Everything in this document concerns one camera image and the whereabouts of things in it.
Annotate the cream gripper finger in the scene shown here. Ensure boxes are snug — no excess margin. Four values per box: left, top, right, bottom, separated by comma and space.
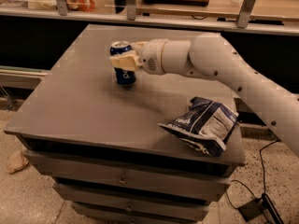
109, 54, 141, 71
131, 41, 147, 51

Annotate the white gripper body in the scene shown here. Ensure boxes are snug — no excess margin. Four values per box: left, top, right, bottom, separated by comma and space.
138, 39, 167, 75

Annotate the blue pepsi can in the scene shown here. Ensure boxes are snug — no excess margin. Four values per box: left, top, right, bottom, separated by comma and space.
110, 41, 136, 86

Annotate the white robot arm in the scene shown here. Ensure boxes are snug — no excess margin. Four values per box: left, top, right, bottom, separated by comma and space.
109, 33, 299, 156

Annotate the grey drawer cabinet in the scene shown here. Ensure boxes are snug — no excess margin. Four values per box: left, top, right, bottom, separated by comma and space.
6, 25, 245, 224

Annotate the blue white chip bag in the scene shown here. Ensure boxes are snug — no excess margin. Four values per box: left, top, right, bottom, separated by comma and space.
159, 97, 238, 157

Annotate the crumpled paper on floor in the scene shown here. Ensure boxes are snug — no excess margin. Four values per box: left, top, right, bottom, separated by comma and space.
7, 150, 29, 174

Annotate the black floor power box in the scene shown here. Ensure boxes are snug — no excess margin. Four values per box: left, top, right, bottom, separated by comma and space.
237, 193, 284, 224

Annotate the grey metal bracket middle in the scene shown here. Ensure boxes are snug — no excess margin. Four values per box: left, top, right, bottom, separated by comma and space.
126, 0, 136, 21

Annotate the grey metal bracket right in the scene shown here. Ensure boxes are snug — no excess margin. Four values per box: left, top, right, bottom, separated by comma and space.
236, 0, 256, 28

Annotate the black power cable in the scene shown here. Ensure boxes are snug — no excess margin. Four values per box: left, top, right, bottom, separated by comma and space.
224, 138, 281, 210

